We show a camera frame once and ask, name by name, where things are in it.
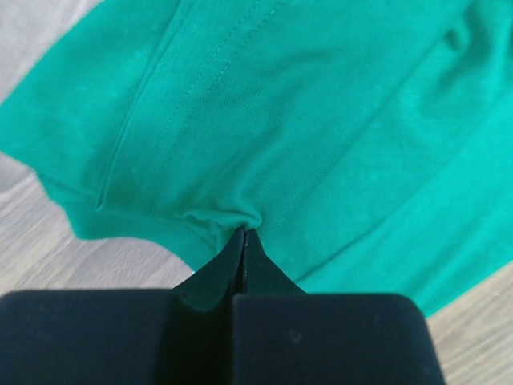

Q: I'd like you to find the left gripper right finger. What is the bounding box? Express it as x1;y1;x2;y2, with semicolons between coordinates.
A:
231;229;445;384

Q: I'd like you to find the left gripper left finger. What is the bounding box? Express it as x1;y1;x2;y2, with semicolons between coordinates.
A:
1;229;244;384

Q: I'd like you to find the green t shirt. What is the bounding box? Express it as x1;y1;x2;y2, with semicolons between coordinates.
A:
1;1;512;314

